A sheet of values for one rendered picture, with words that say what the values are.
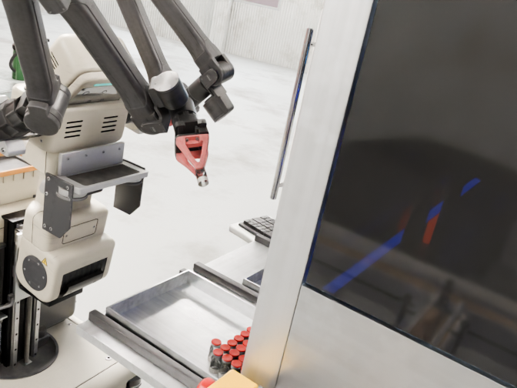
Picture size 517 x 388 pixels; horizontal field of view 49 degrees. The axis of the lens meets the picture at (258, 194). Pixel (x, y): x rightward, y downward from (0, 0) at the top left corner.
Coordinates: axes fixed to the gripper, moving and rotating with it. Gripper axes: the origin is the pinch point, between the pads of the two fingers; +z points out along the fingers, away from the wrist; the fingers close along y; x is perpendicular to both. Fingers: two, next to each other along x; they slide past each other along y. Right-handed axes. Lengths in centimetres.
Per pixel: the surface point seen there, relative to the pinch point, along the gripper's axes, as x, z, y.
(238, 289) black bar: 9.1, 8.1, -36.1
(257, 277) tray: 15.5, 3.8, -39.5
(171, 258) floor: 11, -110, -195
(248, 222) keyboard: 26, -34, -68
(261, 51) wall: 314, -830, -596
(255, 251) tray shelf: 20, -10, -49
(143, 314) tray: -14.4, 14.2, -28.6
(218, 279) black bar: 5.4, 3.5, -37.4
